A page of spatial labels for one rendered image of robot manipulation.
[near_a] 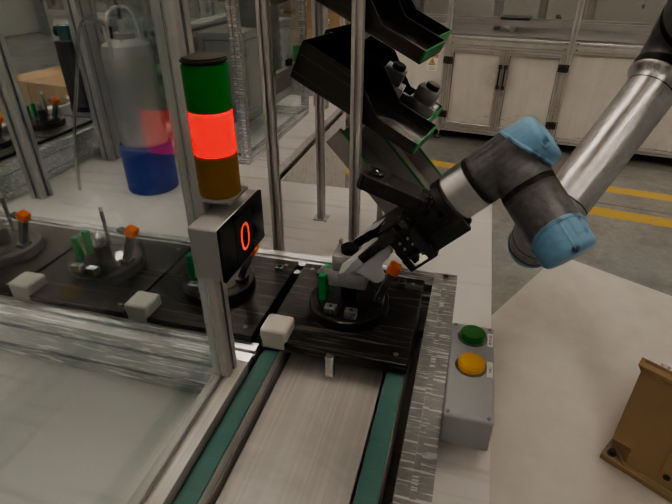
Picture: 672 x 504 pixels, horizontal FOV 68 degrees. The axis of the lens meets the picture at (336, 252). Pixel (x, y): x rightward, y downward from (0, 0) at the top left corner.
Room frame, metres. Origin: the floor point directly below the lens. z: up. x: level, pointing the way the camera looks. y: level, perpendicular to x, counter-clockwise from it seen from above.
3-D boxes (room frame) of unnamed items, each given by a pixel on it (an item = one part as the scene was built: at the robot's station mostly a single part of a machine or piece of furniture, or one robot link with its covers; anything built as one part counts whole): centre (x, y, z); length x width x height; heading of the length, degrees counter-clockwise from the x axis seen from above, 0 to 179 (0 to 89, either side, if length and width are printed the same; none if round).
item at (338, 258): (0.71, -0.01, 1.06); 0.08 x 0.04 x 0.07; 75
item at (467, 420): (0.57, -0.21, 0.93); 0.21 x 0.07 x 0.06; 165
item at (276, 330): (0.64, 0.10, 0.97); 0.05 x 0.05 x 0.04; 75
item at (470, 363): (0.57, -0.21, 0.96); 0.04 x 0.04 x 0.02
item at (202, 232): (0.56, 0.14, 1.29); 0.12 x 0.05 x 0.25; 165
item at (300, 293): (0.71, -0.02, 0.96); 0.24 x 0.24 x 0.02; 75
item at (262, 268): (0.78, 0.22, 1.01); 0.24 x 0.24 x 0.13; 75
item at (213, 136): (0.56, 0.14, 1.33); 0.05 x 0.05 x 0.05
